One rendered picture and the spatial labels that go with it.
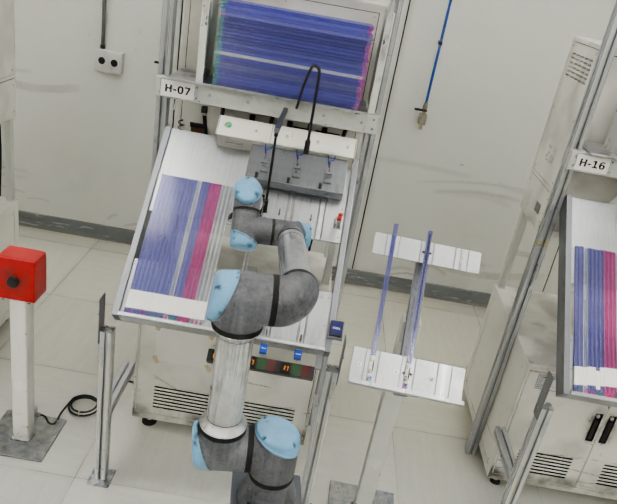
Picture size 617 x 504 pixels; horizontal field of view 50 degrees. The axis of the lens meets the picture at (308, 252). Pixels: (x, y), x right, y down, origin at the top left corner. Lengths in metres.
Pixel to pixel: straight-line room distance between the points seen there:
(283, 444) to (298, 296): 0.40
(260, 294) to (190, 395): 1.32
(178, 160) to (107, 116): 1.74
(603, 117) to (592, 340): 0.81
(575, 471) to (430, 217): 1.76
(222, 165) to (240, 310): 1.02
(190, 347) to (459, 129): 2.09
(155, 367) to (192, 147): 0.86
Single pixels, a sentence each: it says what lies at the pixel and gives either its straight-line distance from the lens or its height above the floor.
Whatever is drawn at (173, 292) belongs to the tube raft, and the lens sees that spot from 2.15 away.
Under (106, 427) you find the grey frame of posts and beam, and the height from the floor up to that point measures 0.25.
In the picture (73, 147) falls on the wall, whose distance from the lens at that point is 4.19.
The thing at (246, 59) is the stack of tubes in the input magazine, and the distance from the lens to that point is 2.26.
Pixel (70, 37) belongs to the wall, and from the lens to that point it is 4.05.
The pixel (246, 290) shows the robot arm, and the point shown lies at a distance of 1.39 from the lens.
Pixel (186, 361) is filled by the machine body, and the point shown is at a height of 0.37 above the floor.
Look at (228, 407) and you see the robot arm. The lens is 1.57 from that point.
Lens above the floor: 1.84
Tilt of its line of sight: 24 degrees down
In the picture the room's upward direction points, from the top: 10 degrees clockwise
